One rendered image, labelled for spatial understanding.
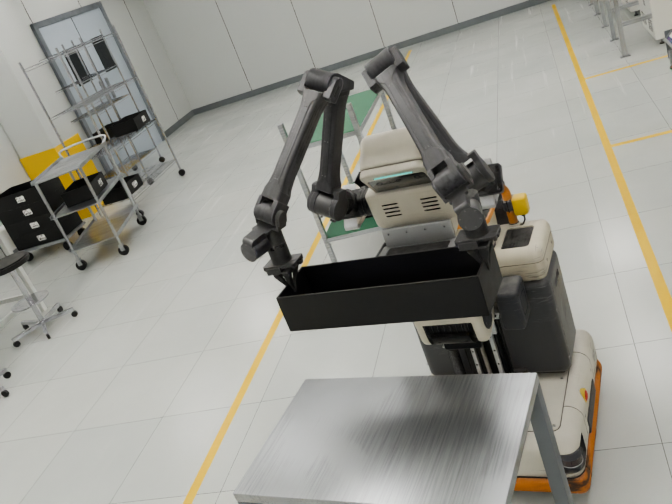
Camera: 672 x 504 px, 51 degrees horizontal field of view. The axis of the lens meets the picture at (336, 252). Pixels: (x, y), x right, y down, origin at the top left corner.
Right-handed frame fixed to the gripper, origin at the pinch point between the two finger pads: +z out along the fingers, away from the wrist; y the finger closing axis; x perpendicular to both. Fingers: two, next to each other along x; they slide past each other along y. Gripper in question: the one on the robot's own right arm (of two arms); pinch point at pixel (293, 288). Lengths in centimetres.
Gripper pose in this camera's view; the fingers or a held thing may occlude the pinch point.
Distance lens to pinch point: 199.0
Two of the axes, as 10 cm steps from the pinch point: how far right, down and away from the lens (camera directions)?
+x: 3.7, -4.8, 7.9
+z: 3.2, 8.7, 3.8
